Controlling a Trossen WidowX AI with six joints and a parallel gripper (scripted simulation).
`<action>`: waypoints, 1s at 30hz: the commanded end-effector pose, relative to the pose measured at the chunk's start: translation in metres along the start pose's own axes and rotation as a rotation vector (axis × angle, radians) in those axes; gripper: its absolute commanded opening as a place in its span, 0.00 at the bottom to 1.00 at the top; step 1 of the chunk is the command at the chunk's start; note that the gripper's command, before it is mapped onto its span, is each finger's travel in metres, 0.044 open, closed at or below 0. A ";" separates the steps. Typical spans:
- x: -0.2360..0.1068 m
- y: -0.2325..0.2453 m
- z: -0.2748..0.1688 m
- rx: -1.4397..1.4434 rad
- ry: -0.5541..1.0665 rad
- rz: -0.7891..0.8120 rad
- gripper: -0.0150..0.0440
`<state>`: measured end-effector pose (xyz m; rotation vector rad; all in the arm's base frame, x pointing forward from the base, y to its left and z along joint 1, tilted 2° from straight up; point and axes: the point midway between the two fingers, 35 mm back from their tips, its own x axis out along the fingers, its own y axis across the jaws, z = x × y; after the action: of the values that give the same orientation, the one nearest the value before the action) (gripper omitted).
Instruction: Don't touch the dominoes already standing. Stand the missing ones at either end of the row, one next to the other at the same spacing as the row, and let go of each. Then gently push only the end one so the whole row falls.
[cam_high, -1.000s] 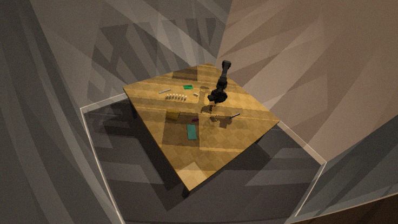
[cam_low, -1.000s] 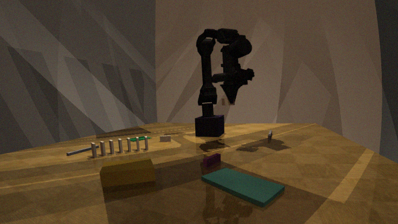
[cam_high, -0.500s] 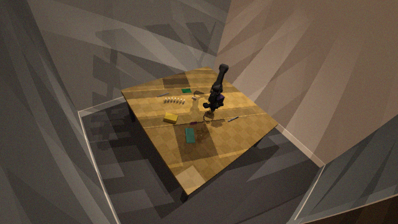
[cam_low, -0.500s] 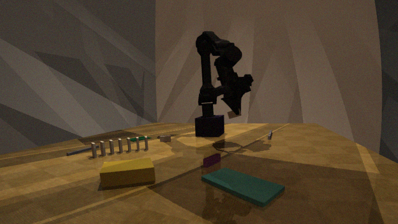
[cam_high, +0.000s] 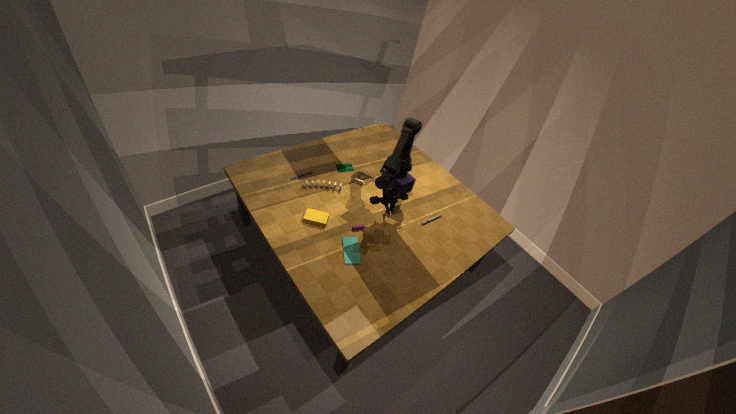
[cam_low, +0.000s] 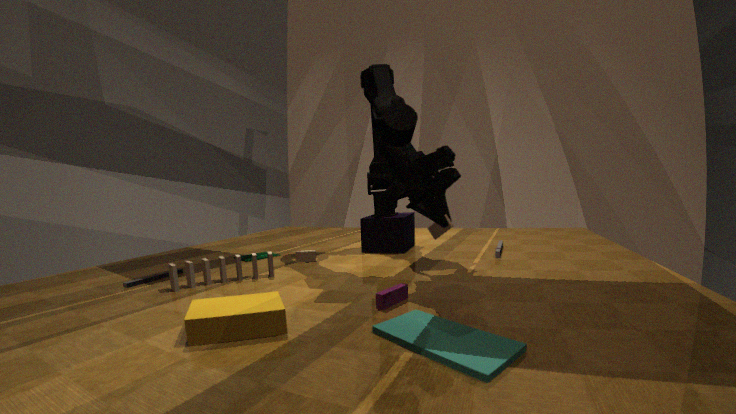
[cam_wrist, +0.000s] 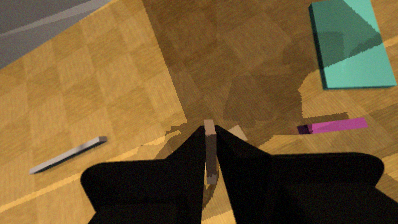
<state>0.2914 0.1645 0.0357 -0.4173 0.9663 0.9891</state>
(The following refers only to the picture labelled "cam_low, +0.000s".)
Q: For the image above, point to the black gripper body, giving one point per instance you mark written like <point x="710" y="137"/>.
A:
<point x="407" y="186"/>

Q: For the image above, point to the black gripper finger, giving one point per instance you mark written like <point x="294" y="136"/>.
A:
<point x="426" y="204"/>
<point x="440" y="197"/>

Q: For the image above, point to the yellow rectangular block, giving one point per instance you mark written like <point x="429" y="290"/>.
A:
<point x="232" y="318"/>

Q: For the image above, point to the teal flat rectangular block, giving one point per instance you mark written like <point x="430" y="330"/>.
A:
<point x="474" y="352"/>

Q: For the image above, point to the green rectangular block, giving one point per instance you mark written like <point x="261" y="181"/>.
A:
<point x="260" y="255"/>

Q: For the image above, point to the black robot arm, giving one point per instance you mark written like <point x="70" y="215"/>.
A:
<point x="393" y="125"/>

